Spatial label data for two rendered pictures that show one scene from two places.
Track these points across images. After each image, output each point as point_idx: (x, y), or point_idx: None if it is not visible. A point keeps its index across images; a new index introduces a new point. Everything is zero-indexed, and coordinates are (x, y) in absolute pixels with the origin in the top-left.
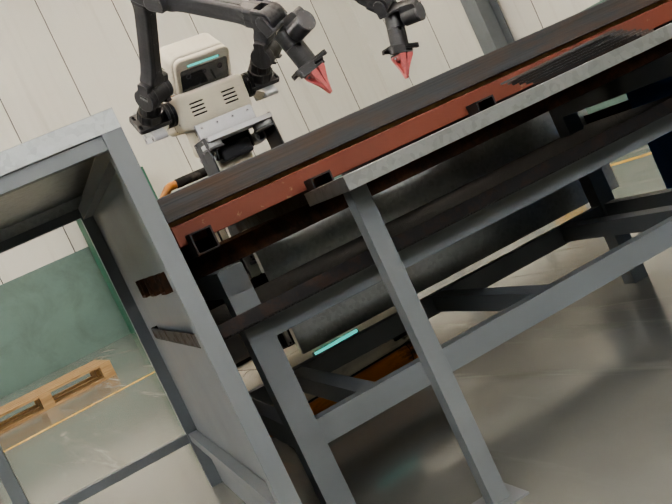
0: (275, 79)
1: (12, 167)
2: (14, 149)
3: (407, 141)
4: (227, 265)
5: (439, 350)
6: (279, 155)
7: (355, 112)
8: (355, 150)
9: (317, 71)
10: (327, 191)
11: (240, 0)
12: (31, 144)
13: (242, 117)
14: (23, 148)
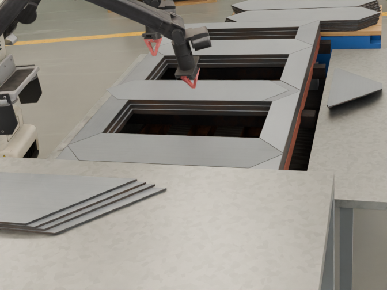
0: (15, 29)
1: (326, 242)
2: (327, 226)
3: (294, 144)
4: None
5: (352, 283)
6: (280, 167)
7: (289, 129)
8: (289, 155)
9: (197, 74)
10: (351, 203)
11: (152, 7)
12: (328, 218)
13: (9, 67)
14: (327, 223)
